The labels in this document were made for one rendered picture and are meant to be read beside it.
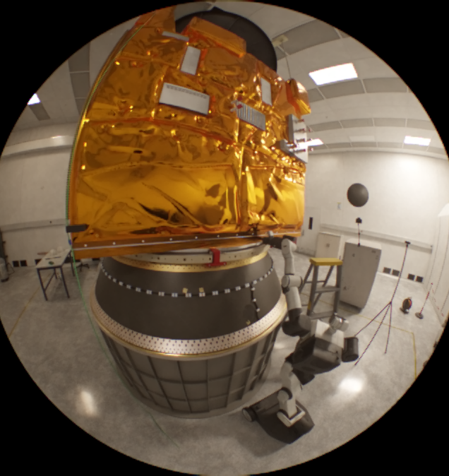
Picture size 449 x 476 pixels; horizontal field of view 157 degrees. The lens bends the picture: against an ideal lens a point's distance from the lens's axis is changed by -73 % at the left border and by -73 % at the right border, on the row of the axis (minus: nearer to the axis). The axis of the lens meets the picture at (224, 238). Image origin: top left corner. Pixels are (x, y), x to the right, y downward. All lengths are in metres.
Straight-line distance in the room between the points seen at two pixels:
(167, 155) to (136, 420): 2.33
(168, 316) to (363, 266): 3.81
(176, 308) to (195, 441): 1.50
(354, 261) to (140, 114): 4.16
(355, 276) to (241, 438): 3.65
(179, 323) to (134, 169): 0.86
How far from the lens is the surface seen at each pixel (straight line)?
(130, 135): 0.89
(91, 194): 0.83
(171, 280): 1.00
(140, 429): 2.12
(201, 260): 0.95
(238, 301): 1.09
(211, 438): 2.01
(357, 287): 4.21
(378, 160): 8.44
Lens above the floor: 1.98
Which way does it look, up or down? 10 degrees down
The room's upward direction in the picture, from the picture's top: 3 degrees clockwise
